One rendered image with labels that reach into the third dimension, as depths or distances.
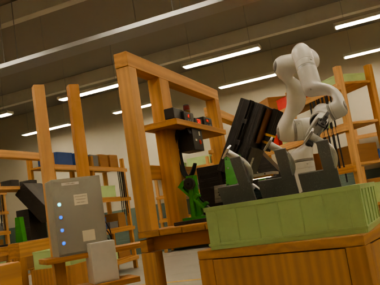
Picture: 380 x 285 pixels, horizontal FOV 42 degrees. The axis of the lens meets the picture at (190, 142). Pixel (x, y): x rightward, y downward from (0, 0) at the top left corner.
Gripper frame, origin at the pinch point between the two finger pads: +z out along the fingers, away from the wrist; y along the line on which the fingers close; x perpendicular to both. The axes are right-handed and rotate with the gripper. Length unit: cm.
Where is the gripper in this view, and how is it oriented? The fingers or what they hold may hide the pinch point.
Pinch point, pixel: (315, 134)
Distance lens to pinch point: 200.1
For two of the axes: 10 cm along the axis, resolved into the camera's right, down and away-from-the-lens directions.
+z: -3.3, 3.4, -8.8
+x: 8.5, 5.1, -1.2
